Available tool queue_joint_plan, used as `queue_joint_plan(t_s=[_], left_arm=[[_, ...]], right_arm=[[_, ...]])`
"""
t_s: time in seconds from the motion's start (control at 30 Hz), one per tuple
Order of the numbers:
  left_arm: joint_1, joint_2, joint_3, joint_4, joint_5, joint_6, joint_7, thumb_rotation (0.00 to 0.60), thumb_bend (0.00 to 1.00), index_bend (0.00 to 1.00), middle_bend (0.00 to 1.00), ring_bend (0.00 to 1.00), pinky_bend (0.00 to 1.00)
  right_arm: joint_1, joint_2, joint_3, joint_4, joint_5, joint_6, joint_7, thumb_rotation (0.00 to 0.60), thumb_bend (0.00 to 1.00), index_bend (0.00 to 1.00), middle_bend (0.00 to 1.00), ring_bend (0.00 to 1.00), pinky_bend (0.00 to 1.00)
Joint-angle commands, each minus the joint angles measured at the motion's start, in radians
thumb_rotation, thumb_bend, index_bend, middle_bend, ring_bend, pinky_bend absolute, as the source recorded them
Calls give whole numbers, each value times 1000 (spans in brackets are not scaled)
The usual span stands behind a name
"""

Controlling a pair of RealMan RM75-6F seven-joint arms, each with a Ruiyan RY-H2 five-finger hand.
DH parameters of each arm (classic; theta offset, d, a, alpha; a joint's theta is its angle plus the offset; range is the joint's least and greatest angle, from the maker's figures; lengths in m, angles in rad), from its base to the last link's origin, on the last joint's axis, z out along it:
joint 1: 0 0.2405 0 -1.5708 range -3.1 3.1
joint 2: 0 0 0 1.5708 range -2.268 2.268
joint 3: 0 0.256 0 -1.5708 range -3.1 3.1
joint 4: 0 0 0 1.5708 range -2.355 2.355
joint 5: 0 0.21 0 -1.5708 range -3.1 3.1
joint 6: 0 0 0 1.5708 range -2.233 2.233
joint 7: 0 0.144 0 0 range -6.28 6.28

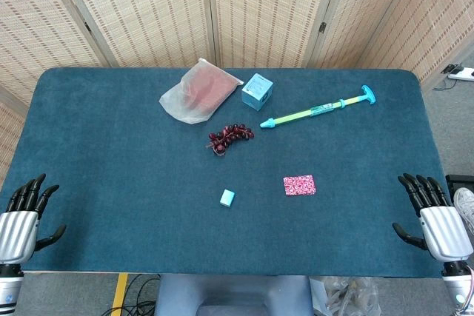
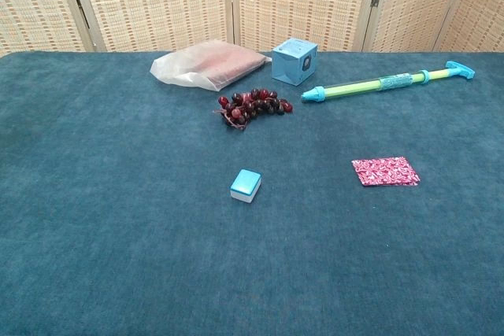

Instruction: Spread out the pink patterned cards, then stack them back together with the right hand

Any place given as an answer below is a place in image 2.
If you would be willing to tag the red patterned cloth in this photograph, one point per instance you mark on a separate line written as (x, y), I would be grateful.
(386, 172)

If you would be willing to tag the small blue white tile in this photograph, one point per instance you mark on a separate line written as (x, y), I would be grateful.
(245, 184)

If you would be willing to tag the dark red grape bunch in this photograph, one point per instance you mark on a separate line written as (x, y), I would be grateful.
(256, 105)

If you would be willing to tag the clear bag with pink cloth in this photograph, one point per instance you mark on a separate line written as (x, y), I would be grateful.
(220, 64)

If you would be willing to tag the light blue cube box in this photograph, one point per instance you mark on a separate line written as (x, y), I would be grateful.
(289, 64)

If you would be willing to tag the green blue water squirter toy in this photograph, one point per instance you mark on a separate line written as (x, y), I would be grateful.
(354, 89)

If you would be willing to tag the blue felt table cover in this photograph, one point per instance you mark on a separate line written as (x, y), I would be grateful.
(118, 233)

